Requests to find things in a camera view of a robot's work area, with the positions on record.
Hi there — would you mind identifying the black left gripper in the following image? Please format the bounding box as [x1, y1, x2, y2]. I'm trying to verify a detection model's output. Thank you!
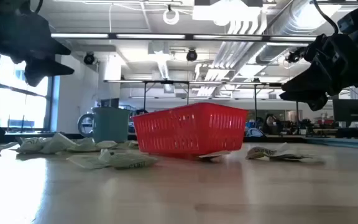
[0, 6, 75, 88]

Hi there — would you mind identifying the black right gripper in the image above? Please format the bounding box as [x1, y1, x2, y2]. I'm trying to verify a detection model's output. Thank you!
[279, 33, 358, 112]

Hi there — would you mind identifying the black computer monitor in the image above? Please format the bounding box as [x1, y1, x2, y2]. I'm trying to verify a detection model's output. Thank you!
[333, 98, 358, 127]

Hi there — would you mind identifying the black rig beam with lights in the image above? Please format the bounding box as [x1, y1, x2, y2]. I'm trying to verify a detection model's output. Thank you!
[50, 32, 317, 44]

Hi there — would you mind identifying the white and blue bag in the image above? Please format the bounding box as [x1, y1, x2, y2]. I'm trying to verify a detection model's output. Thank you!
[246, 127, 265, 138]

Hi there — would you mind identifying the teal enamel mug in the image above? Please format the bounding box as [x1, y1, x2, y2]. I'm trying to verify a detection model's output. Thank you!
[77, 106, 132, 144]

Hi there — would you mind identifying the red plastic slotted basket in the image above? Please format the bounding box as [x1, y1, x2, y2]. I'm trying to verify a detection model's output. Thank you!
[132, 102, 249, 161]

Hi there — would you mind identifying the black rig-mounted camera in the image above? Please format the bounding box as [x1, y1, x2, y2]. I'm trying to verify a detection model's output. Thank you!
[285, 49, 306, 64]

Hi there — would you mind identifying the silver ventilation duct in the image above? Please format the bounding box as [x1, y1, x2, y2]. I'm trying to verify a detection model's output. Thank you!
[253, 0, 332, 65]

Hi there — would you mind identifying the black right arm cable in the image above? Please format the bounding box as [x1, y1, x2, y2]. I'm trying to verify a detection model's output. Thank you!
[311, 0, 340, 35]

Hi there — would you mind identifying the white coiled cable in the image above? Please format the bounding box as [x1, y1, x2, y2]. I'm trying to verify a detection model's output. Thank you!
[162, 7, 181, 26]

